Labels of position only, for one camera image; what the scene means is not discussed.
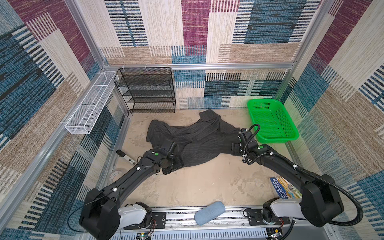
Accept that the dark pinstriped long sleeve shirt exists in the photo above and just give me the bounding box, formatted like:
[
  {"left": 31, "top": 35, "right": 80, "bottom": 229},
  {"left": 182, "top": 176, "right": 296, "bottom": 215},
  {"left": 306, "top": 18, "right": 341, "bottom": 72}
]
[{"left": 146, "top": 109, "right": 240, "bottom": 167}]

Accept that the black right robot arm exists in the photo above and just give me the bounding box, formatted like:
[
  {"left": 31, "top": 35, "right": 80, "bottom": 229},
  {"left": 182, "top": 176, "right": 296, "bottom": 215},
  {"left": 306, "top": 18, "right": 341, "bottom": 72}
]
[{"left": 233, "top": 129, "right": 345, "bottom": 227}]

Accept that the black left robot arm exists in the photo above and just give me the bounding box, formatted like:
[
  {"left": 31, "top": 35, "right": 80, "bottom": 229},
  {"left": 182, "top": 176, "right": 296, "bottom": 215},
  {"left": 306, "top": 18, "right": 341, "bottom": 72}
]
[{"left": 79, "top": 142, "right": 183, "bottom": 240}]

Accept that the green plastic basket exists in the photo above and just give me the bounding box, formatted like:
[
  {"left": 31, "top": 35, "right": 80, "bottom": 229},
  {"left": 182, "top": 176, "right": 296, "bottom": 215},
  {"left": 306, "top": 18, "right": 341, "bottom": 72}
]
[{"left": 247, "top": 99, "right": 300, "bottom": 144}]

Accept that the black white remote control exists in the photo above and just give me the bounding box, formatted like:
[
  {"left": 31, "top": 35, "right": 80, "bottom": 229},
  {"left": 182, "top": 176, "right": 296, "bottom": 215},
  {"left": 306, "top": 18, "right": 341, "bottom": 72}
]
[{"left": 116, "top": 150, "right": 137, "bottom": 166}]

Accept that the clear tape roll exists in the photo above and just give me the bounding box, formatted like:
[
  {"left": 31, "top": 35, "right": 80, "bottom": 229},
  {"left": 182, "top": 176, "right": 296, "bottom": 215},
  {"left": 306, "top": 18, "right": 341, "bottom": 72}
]
[{"left": 108, "top": 168, "right": 128, "bottom": 184}]

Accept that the colourful treehouse book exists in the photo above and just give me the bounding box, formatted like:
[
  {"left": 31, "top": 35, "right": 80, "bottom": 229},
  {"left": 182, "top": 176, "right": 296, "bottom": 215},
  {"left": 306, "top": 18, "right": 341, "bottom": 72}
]
[{"left": 270, "top": 177, "right": 302, "bottom": 199}]

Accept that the blue-grey fuzzy microphone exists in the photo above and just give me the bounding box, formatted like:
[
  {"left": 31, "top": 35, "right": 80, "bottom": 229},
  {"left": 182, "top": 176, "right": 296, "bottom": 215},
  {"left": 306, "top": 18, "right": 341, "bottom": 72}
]
[{"left": 195, "top": 201, "right": 226, "bottom": 226}]

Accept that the black corrugated cable conduit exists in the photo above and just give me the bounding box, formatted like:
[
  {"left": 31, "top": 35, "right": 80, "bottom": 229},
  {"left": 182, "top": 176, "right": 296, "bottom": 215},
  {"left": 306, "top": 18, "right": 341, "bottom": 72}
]
[{"left": 242, "top": 123, "right": 364, "bottom": 240}]

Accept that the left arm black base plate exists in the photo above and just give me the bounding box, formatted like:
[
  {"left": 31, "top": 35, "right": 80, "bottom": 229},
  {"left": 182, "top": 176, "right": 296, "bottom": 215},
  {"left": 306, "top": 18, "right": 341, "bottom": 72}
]
[{"left": 123, "top": 212, "right": 167, "bottom": 231}]

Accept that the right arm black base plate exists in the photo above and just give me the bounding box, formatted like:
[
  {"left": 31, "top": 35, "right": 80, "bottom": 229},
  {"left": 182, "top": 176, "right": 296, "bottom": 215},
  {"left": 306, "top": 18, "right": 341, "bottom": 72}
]
[{"left": 243, "top": 208, "right": 291, "bottom": 226}]

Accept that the white slotted cable duct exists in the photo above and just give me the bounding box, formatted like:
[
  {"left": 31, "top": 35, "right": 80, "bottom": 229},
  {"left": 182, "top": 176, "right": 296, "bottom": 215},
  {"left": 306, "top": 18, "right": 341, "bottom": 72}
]
[{"left": 112, "top": 229, "right": 268, "bottom": 240}]

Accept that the black wire mesh shelf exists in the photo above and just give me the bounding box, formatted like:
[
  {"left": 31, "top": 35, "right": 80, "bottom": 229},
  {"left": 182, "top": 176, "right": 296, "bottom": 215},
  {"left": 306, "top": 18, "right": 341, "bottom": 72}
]
[{"left": 115, "top": 68, "right": 176, "bottom": 114}]

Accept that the white wire mesh tray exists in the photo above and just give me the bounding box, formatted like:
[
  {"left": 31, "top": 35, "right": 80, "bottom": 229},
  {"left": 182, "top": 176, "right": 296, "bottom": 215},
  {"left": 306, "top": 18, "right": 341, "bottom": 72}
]
[{"left": 65, "top": 72, "right": 117, "bottom": 135}]

